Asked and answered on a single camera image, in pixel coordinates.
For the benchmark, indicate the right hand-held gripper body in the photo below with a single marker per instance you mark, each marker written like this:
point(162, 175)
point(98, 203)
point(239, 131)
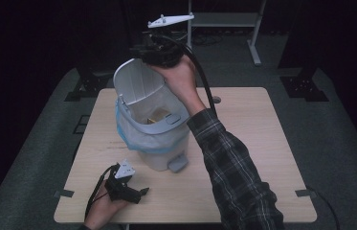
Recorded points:
point(165, 51)

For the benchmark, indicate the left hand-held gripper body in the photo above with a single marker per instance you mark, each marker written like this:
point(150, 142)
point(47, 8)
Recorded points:
point(118, 188)

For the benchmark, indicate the blue-white plastic bin liner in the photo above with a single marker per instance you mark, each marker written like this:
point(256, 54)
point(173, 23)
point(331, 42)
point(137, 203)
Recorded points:
point(141, 137)

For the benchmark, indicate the yellow snack wrapper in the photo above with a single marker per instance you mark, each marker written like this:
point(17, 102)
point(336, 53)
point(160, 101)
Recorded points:
point(159, 114)

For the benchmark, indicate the white pedal trash can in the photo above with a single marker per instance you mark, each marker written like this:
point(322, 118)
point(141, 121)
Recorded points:
point(153, 131)

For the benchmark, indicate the person's left hand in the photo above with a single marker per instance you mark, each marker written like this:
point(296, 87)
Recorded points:
point(102, 211)

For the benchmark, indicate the person's right hand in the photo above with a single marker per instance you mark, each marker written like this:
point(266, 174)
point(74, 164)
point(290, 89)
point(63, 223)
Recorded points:
point(181, 83)

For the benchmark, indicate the grey tape strip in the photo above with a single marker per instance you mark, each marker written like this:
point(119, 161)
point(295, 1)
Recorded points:
point(305, 193)
point(63, 193)

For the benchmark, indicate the black stand base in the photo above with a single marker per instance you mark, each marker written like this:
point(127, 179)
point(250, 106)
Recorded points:
point(303, 86)
point(90, 84)

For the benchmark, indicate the white metal stand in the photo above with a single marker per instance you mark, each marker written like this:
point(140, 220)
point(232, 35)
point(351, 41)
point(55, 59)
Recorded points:
point(230, 19)

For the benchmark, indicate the dark floor socket plate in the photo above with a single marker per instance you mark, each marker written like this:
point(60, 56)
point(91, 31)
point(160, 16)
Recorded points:
point(81, 124)

